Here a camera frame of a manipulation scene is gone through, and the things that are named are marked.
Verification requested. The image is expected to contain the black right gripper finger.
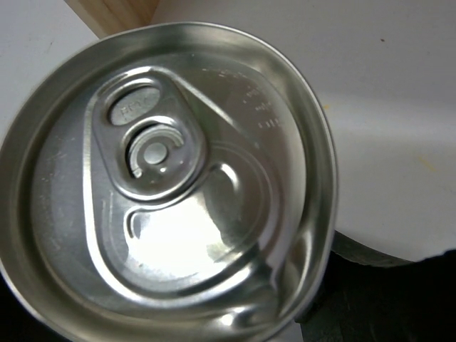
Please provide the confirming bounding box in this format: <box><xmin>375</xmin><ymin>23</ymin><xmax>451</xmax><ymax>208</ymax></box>
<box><xmin>296</xmin><ymin>232</ymin><xmax>455</xmax><ymax>341</ymax></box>

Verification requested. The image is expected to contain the black yellow label can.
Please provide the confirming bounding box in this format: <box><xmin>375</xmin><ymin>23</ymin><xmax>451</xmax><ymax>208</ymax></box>
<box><xmin>1</xmin><ymin>22</ymin><xmax>338</xmax><ymax>341</ymax></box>

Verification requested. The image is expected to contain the light wooden shelf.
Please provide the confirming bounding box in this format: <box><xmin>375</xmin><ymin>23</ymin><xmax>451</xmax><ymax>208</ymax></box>
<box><xmin>66</xmin><ymin>0</ymin><xmax>160</xmax><ymax>38</ymax></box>

